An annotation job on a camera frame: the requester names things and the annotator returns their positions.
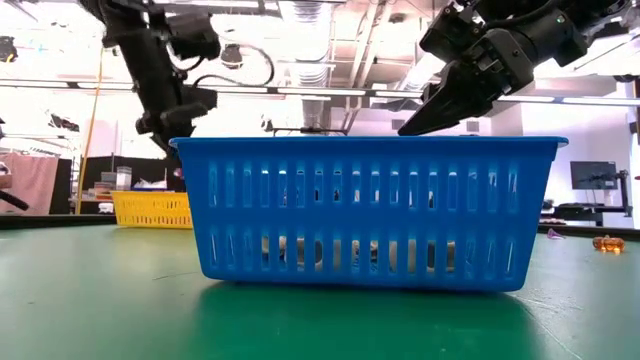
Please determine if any black desk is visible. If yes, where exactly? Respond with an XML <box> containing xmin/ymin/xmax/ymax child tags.
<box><xmin>539</xmin><ymin>202</ymin><xmax>634</xmax><ymax>229</ymax></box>

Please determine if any green table mat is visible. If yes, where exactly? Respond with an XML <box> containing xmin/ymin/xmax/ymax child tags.
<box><xmin>0</xmin><ymin>223</ymin><xmax>640</xmax><ymax>360</ymax></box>

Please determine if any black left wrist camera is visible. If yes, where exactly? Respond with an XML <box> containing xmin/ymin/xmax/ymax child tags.
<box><xmin>167</xmin><ymin>12</ymin><xmax>222</xmax><ymax>62</ymax></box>

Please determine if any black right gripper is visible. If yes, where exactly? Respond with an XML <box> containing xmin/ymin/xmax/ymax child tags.
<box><xmin>398</xmin><ymin>28</ymin><xmax>535</xmax><ymax>136</ymax></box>

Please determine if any black monitor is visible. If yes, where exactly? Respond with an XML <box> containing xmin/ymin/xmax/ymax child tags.
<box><xmin>569</xmin><ymin>160</ymin><xmax>619</xmax><ymax>191</ymax></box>

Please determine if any orange pumpkin decoration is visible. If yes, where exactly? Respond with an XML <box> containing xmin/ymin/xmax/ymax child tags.
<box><xmin>592</xmin><ymin>234</ymin><xmax>626</xmax><ymax>255</ymax></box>

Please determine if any silver ventilation duct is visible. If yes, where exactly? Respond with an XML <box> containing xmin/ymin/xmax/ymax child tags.
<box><xmin>279</xmin><ymin>0</ymin><xmax>334</xmax><ymax>131</ymax></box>

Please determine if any pink panel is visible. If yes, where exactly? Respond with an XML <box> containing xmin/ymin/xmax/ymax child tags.
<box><xmin>0</xmin><ymin>152</ymin><xmax>60</xmax><ymax>216</ymax></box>

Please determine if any black panel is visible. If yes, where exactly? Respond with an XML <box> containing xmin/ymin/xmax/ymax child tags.
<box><xmin>49</xmin><ymin>158</ymin><xmax>74</xmax><ymax>215</ymax></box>

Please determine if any yellow cable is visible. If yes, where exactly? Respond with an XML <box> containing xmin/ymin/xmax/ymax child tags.
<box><xmin>74</xmin><ymin>47</ymin><xmax>105</xmax><ymax>215</ymax></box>

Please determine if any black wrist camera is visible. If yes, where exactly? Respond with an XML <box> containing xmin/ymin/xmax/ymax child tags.
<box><xmin>419</xmin><ymin>2</ymin><xmax>476</xmax><ymax>64</ymax></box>
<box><xmin>167</xmin><ymin>12</ymin><xmax>222</xmax><ymax>62</ymax></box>

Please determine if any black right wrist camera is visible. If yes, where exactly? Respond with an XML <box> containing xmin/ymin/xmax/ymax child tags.
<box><xmin>419</xmin><ymin>2</ymin><xmax>476</xmax><ymax>64</ymax></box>

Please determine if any yellow plastic basket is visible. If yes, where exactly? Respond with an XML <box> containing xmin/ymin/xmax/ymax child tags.
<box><xmin>110</xmin><ymin>190</ymin><xmax>194</xmax><ymax>230</ymax></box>

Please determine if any blue plastic basket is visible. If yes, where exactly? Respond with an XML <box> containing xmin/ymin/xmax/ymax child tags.
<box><xmin>168</xmin><ymin>135</ymin><xmax>570</xmax><ymax>294</ymax></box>

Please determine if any white skull decoration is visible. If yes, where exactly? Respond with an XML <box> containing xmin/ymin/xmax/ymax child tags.
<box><xmin>349</xmin><ymin>238</ymin><xmax>396</xmax><ymax>274</ymax></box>
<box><xmin>262</xmin><ymin>235</ymin><xmax>326</xmax><ymax>274</ymax></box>

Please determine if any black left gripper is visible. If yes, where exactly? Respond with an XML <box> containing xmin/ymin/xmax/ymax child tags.
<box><xmin>135</xmin><ymin>88</ymin><xmax>219</xmax><ymax>151</ymax></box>

